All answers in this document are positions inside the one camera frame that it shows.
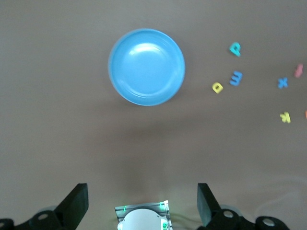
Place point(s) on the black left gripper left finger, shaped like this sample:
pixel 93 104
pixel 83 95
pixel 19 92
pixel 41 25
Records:
pixel 69 210

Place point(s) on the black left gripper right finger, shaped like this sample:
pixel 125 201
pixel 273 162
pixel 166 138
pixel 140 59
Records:
pixel 211 213

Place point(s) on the yellow foam letter d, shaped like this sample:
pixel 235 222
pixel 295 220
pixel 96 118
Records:
pixel 214 86

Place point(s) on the blue foam letter m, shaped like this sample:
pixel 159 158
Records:
pixel 236 79

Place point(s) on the teal foam letter p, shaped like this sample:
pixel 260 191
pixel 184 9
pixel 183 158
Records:
pixel 238 53

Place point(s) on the brown table cover sheet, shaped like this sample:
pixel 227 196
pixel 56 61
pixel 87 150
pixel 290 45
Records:
pixel 60 119

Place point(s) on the yellow foam letter k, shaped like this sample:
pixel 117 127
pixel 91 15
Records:
pixel 286 117

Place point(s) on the blue foam letter x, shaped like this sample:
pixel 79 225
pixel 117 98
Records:
pixel 283 83

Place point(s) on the blue plate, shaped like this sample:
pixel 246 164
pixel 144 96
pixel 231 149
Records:
pixel 146 67

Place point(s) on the pink foam letter f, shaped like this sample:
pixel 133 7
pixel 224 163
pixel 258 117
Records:
pixel 298 71

